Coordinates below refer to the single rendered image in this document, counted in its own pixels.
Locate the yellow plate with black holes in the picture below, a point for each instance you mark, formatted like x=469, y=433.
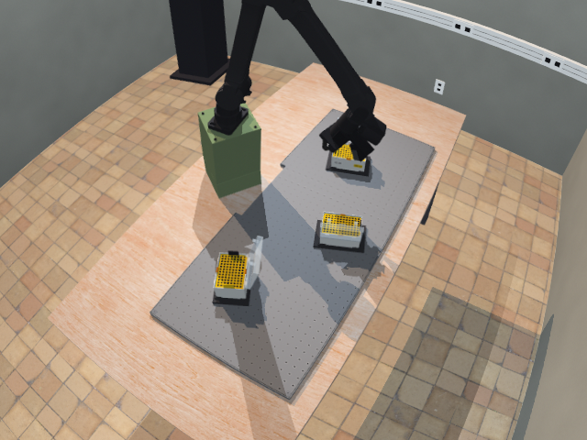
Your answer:
x=231, y=270

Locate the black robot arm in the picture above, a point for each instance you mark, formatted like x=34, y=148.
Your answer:
x=359, y=97

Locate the yellow tip rack with black holes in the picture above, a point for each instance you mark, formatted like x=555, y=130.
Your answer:
x=343, y=152
x=342, y=219

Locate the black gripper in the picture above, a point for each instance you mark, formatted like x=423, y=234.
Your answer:
x=327, y=135

